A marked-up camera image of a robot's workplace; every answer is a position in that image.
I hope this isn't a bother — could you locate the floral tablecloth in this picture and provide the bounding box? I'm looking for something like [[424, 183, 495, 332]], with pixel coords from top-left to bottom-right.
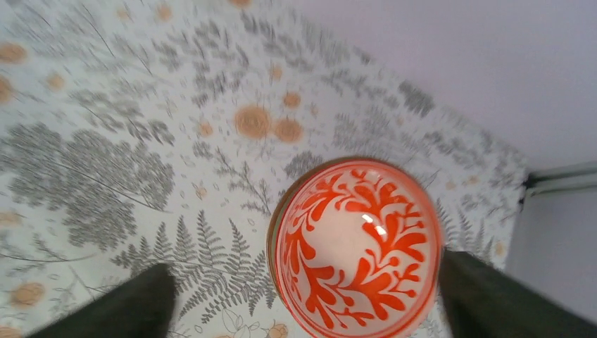
[[1, 1, 527, 337]]

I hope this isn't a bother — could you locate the red patterned white bowl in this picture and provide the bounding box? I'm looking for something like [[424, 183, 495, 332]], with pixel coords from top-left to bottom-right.
[[275, 157, 444, 337]]

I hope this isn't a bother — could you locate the aluminium rail frame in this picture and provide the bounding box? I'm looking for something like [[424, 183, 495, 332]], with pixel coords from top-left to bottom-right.
[[523, 161, 596, 197]]

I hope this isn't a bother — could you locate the pale green bowl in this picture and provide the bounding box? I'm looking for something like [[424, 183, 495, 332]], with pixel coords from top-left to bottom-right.
[[265, 160, 334, 299]]

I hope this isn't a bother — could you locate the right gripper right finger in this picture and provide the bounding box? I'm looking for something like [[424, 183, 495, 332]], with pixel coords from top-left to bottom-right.
[[439, 250, 596, 337]]

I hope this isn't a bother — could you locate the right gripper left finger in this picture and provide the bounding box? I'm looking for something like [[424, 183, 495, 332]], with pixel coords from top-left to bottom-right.
[[29, 263, 176, 338]]

